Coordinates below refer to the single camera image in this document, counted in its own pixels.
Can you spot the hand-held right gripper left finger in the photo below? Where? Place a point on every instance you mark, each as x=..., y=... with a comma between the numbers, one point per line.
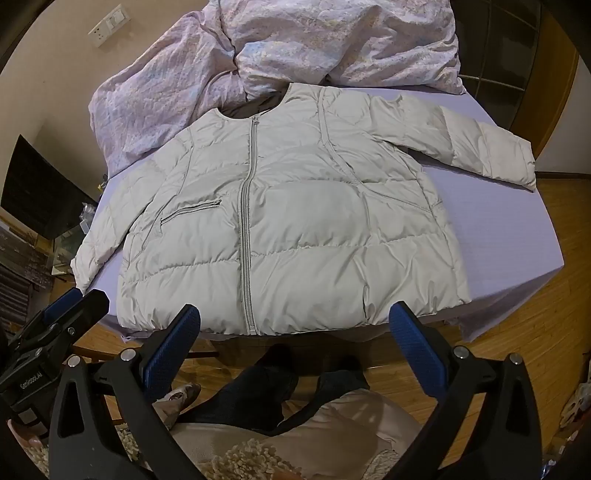
x=171, y=344

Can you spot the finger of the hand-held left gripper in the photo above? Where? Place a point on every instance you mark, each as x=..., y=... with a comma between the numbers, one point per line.
x=90, y=307
x=60, y=302

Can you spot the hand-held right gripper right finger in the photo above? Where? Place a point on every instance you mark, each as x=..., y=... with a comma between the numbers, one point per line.
x=415, y=346

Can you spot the beige puffer jacket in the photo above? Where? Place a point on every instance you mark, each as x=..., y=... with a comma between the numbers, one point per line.
x=295, y=221

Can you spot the person's left forearm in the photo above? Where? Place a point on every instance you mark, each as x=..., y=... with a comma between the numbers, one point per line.
x=32, y=464

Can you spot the person's left hand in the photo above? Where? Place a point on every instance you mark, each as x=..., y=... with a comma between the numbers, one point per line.
x=28, y=439

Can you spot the cluttered low dark cabinet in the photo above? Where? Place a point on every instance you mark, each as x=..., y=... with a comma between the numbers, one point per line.
x=23, y=267

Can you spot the grey slipper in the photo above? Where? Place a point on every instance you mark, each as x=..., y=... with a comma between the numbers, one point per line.
x=178, y=401

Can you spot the clear plastic bags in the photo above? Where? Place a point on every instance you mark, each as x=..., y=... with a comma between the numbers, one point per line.
x=87, y=219

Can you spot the person's beige fleece coat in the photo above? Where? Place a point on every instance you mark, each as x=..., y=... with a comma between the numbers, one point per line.
x=332, y=424

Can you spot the black television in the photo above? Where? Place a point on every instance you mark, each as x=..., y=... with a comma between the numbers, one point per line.
x=41, y=184

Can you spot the lavender bed sheet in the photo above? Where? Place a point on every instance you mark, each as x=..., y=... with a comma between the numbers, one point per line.
x=498, y=240

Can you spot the white patterned bag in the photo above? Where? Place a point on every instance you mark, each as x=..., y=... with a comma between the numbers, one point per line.
x=575, y=415

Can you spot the dark glass door cabinet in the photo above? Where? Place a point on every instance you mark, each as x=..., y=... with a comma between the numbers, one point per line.
x=508, y=46

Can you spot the floral pastel quilt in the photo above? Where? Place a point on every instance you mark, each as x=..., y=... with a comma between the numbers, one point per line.
x=323, y=41

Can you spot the white wall socket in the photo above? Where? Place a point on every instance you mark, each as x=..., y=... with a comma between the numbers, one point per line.
x=99, y=35

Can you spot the white wall switch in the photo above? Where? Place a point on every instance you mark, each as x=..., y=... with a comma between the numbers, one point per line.
x=116, y=14

